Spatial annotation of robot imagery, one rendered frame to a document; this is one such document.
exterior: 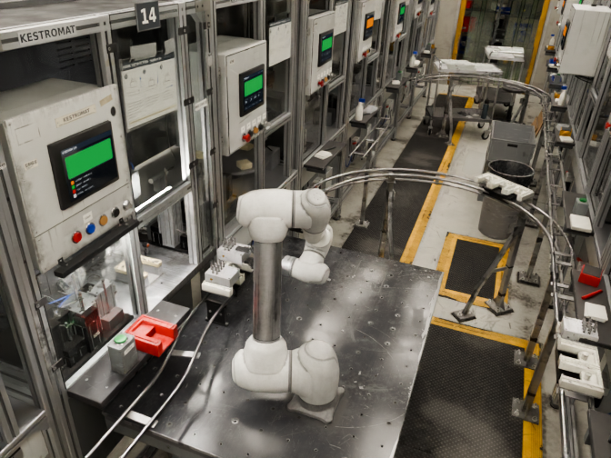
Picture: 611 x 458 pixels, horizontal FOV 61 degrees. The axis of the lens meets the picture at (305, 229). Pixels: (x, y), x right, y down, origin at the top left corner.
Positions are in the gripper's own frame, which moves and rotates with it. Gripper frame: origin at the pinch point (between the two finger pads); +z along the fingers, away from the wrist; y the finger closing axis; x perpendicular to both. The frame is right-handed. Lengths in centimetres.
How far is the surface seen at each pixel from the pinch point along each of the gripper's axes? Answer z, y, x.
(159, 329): 6, -2, 57
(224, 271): 3.7, -3.5, 11.4
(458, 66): -42, -4, -505
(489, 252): -117, -94, -221
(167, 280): 24.1, -5.5, 25.6
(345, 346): -55, -28, 10
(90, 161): 16, 68, 68
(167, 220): 37.3, 10.7, 3.6
